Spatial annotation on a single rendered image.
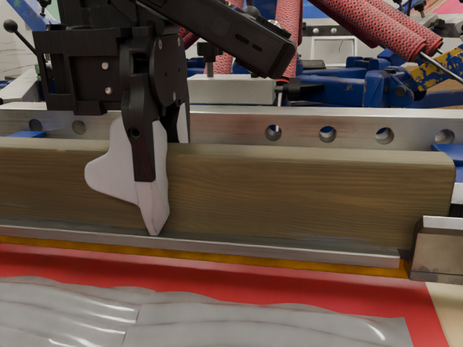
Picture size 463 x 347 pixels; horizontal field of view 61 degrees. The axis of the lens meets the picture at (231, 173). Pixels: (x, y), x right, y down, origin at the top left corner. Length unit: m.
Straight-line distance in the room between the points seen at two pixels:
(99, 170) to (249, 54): 0.13
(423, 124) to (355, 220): 0.25
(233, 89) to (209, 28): 0.30
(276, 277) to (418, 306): 0.10
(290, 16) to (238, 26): 0.59
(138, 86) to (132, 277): 0.16
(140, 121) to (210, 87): 0.32
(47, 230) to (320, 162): 0.22
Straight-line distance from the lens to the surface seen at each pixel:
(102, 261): 0.37
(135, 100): 0.25
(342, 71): 1.22
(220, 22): 0.26
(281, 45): 0.25
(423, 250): 0.30
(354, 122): 0.51
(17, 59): 5.61
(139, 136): 0.25
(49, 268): 0.38
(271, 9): 1.08
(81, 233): 0.33
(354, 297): 0.32
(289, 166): 0.28
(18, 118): 0.64
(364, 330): 0.28
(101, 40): 0.27
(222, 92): 0.56
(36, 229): 0.36
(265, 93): 0.55
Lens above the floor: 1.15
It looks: 21 degrees down
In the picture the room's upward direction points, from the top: 1 degrees counter-clockwise
